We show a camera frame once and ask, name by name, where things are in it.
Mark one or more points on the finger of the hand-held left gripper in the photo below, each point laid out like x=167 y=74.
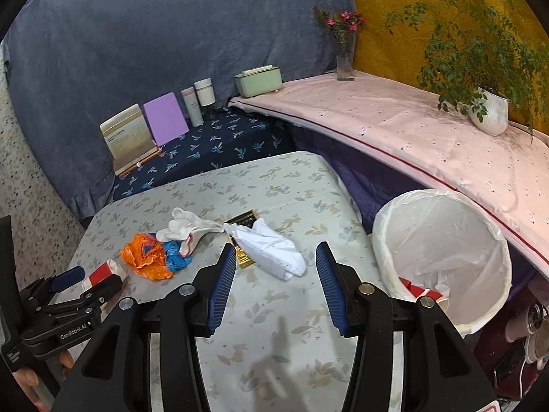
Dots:
x=68 y=277
x=103 y=289

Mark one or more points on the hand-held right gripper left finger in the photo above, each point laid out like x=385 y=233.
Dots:
x=221 y=292

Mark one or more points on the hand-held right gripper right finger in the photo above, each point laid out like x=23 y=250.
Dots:
x=332 y=292

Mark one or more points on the red paper cup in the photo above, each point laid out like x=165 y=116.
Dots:
x=103 y=272

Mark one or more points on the white paper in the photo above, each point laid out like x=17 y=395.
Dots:
x=274 y=253

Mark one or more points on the red and white carton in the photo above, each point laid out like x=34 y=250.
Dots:
x=422 y=294

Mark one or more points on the trash can with white liner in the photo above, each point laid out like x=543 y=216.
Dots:
x=450 y=231

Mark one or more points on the person's left hand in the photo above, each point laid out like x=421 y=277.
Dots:
x=28 y=386

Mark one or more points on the orange plastic wrapper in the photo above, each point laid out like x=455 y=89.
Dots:
x=141 y=259

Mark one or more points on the blue plastic wrapper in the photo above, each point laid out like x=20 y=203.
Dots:
x=176 y=257

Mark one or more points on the white cotton glove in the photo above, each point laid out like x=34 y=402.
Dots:
x=188 y=227

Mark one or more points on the gold and black box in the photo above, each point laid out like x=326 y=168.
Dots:
x=244 y=221

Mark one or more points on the floral rabbit print tablecloth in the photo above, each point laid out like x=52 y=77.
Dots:
x=278 y=352

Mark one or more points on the purple cloth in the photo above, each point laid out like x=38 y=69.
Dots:
x=343 y=158

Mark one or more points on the wooden book stand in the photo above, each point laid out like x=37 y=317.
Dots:
x=143 y=158

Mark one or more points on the navy leaf print cloth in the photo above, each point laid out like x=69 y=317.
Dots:
x=214 y=146

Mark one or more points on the pink cloth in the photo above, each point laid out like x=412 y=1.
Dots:
x=407 y=137

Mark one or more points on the white cosmetic tube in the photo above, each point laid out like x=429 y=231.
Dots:
x=192 y=107

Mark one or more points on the pink thermos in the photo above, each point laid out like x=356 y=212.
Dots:
x=519 y=328

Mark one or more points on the white bottle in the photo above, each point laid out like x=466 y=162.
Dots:
x=204 y=94

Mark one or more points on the pale green box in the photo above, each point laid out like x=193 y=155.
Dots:
x=257 y=82

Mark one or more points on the glass vase with pink flowers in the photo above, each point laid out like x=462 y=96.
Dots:
x=345 y=62

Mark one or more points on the green plant in white pot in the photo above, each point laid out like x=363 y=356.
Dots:
x=493 y=111

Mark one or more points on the blue-grey blanket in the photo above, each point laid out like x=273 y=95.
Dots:
x=171 y=21

